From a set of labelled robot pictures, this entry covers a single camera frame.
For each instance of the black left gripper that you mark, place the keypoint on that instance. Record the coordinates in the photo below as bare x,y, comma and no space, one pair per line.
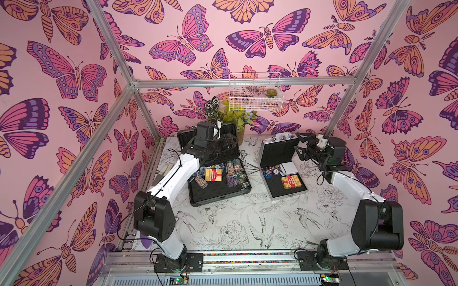
228,145

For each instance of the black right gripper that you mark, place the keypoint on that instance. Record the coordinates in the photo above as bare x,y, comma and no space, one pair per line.
310,148

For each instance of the dark grey poker case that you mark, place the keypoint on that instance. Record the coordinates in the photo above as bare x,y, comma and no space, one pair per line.
218,191

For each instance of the pink square poker case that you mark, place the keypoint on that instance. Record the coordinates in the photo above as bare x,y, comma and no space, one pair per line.
281,176

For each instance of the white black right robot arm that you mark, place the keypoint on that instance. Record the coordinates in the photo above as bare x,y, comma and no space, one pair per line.
378,222

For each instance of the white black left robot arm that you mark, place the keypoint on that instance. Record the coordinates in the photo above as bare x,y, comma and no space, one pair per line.
153,213

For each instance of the colourful poker chips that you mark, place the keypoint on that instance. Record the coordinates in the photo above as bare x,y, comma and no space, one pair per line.
234,175

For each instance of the small poker chips row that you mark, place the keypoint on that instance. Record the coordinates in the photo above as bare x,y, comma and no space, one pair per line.
269,172

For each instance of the playing card deck box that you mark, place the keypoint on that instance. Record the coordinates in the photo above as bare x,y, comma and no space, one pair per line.
214,175

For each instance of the white card deck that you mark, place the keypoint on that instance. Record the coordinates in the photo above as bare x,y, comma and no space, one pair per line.
287,169

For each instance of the amber glass plant vase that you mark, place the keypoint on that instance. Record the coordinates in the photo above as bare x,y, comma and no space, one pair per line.
240,136

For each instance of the artificial green leafy plant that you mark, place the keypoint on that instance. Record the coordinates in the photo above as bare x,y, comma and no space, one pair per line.
220,112

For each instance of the red yellow card box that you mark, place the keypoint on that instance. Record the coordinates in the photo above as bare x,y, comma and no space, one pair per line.
291,182

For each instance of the small green succulent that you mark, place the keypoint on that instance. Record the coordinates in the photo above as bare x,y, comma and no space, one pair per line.
272,92

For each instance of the purple pink garden trowel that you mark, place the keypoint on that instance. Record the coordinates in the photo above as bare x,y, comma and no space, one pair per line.
146,242

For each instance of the white wire wall basket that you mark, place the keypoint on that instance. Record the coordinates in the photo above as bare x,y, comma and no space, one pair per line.
248,92

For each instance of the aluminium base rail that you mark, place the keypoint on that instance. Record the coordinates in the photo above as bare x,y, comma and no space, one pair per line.
250,268

